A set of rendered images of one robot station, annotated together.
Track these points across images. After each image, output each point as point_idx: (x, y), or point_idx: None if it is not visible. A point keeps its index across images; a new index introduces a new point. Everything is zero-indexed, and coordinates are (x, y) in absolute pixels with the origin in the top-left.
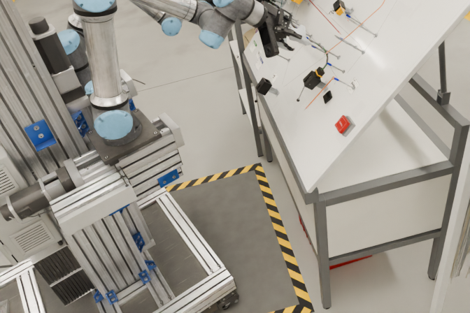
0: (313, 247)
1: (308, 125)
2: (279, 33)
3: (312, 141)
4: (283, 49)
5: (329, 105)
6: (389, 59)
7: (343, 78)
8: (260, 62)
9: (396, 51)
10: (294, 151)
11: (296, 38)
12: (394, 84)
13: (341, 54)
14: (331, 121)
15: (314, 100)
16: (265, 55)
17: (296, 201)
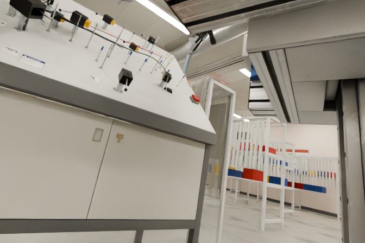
0: (187, 221)
1: (176, 105)
2: (207, 36)
3: (188, 111)
4: (194, 45)
5: (174, 94)
6: (176, 77)
7: (165, 82)
8: (35, 61)
9: (175, 75)
10: (186, 120)
11: (200, 44)
12: (188, 85)
13: (150, 71)
14: (184, 100)
15: (162, 93)
16: (215, 42)
17: (146, 209)
